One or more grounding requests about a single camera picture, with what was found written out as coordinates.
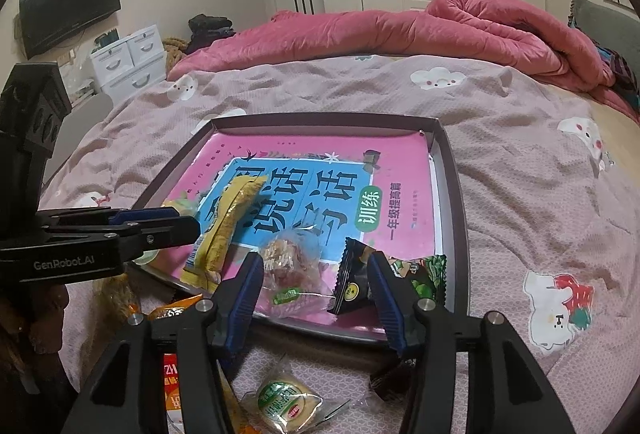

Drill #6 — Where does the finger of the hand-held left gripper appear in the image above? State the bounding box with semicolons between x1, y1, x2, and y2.
105;215;202;263
42;206;183;235

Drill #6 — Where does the grey upholstered chair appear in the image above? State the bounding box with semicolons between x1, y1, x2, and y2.
45;91;118;185

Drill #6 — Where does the pink children's book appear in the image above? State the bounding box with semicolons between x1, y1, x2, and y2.
160;131;441;330

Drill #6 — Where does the black wall television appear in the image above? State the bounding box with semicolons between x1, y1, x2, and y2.
19;0;122;60

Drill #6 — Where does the small black snack packet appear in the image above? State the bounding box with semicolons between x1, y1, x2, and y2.
327;238;376;316

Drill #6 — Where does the clear-wrapped brown cake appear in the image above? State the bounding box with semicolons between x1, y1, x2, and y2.
95;271;146;319

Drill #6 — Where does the colourful patterned pillow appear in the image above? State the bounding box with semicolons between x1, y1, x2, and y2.
595;41;640;109

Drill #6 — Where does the green printed snack packet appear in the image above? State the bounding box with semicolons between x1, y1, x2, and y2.
387;254;448;309

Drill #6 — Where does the brown plush toy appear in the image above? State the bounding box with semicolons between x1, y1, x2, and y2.
162;36;193;69

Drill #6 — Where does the white drawer cabinet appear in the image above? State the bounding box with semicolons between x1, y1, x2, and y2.
89;26;168;94

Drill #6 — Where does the grey pillow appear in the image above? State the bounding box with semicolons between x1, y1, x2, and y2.
567;0;640;59

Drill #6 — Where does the round pastry with green label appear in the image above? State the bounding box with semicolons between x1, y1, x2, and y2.
240;356;351;434

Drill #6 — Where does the dark brown shallow box tray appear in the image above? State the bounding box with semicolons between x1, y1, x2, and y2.
131;111;471;345

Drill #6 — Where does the pile of dark clothes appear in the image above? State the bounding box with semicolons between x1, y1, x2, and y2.
187;14;236;54

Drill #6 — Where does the long orange snack packet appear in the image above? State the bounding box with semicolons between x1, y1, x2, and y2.
127;294;241;434

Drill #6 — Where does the yellow snack packet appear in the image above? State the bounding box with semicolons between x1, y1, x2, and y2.
182;176;268;292

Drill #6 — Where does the person's left hand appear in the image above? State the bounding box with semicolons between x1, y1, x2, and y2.
0;284;71;365

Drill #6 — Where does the beige mattress sheet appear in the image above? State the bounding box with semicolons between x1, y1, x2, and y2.
585;88;640;175

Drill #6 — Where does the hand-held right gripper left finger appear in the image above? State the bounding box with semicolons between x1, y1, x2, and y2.
60;253;266;434

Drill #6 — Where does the pink quilt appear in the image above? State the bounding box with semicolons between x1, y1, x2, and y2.
167;0;640;125

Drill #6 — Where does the purple printed bedsheet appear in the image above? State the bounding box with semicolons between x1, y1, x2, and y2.
37;54;640;434

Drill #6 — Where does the clear-wrapped brown pastry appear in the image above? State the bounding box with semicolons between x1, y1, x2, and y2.
255;226;346;319

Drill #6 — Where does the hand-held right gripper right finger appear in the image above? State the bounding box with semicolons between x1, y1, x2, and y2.
367;251;581;434

